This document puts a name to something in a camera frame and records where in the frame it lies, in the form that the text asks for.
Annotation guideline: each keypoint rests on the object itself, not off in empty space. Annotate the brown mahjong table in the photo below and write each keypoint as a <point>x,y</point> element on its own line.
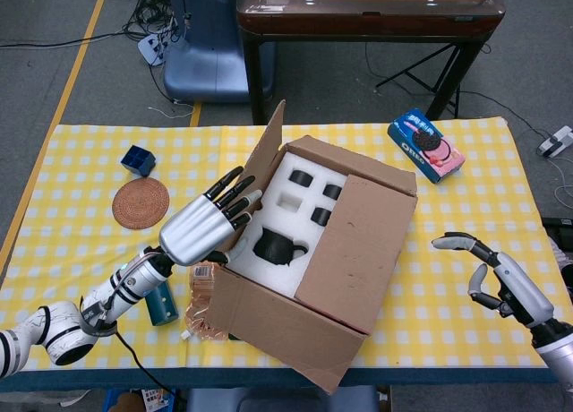
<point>358,22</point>

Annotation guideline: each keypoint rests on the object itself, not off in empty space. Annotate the blue machine base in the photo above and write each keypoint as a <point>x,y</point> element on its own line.
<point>206,67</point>

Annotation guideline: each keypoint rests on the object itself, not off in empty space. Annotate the white power strip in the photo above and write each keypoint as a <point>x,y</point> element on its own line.
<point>555,142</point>
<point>152,47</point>

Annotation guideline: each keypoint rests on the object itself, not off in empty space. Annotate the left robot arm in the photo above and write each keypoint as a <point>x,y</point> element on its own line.
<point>62,336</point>

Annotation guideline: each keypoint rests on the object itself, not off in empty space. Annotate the dark teal paper tray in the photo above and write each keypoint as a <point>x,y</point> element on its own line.
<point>163,309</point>

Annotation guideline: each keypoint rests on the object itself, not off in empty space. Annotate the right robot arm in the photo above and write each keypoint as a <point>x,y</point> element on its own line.
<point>555,349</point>

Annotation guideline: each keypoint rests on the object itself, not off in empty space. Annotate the red cardboard box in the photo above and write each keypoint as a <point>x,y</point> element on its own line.
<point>358,251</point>

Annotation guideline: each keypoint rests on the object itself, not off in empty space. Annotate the black teacup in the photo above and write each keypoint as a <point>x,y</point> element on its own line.
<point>321,216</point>
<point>300,177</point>
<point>332,192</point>

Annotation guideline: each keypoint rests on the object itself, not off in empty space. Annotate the black teapot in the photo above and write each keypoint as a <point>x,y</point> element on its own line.
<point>275,248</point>

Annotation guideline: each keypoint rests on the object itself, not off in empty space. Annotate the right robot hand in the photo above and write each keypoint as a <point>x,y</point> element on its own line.
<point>519,291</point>

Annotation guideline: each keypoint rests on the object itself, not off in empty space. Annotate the round woven rattan coaster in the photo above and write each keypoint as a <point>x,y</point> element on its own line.
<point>140,204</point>

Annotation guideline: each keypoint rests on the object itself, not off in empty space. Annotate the white foam insert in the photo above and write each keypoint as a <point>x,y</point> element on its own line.
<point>268,277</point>

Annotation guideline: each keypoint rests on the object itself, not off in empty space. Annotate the blue four-compartment holder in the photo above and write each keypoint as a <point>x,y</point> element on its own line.
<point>136,160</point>

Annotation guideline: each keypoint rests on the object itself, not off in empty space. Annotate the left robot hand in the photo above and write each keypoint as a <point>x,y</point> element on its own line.
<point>197,233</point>

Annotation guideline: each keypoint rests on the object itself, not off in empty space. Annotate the clear refill pouch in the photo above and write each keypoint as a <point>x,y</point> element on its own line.
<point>201,309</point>

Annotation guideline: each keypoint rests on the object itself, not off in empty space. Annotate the black equipment case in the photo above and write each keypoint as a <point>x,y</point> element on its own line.
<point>559,228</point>

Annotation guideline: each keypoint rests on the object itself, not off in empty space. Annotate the colourful printed carton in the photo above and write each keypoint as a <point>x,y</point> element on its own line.
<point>154,400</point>

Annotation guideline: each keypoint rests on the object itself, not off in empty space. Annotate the blue Oreo cookie box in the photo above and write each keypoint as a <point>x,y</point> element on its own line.
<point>423,145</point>

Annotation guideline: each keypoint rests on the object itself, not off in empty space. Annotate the yellow checkered tablecloth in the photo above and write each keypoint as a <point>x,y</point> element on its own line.
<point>425,322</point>

